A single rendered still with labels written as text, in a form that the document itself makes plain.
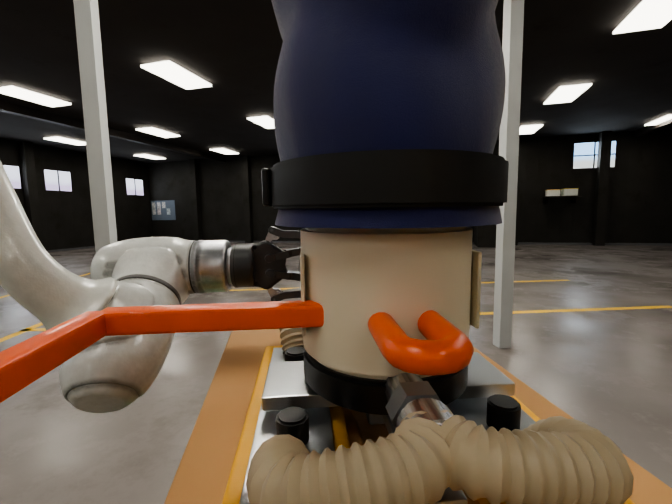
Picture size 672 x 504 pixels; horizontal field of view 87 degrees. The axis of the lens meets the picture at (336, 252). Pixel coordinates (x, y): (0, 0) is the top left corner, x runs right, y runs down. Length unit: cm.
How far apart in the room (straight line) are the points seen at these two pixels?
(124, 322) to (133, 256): 27
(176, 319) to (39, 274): 21
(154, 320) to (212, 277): 27
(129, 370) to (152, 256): 19
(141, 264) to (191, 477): 33
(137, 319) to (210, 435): 14
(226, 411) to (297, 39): 38
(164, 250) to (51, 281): 17
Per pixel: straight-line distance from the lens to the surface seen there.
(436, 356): 23
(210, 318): 33
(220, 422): 44
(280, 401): 37
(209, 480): 37
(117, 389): 50
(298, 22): 34
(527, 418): 41
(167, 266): 60
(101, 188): 342
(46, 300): 51
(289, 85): 31
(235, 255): 60
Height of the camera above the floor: 129
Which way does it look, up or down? 6 degrees down
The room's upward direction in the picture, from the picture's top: 1 degrees counter-clockwise
